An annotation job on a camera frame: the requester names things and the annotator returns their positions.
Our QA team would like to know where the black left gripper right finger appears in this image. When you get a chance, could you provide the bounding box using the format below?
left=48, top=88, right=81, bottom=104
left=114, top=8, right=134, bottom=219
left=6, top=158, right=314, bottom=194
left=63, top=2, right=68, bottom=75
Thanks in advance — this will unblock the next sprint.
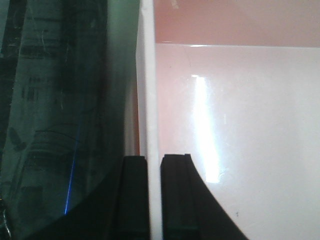
left=160, top=154, right=247, bottom=240

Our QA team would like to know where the pink plastic bin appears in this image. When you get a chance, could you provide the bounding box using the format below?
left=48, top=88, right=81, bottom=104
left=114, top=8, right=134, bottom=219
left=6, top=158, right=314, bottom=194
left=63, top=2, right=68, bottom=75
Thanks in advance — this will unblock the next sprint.
left=135, top=0, right=320, bottom=240

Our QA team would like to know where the stainless steel shelf cart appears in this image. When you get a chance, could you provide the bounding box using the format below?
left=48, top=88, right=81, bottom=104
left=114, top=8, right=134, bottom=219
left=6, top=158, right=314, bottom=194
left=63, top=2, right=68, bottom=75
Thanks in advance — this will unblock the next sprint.
left=0, top=0, right=141, bottom=240

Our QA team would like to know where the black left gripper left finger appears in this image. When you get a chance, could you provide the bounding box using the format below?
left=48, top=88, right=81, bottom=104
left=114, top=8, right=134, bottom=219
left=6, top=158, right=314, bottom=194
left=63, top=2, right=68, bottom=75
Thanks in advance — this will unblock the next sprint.
left=28, top=156, right=150, bottom=240

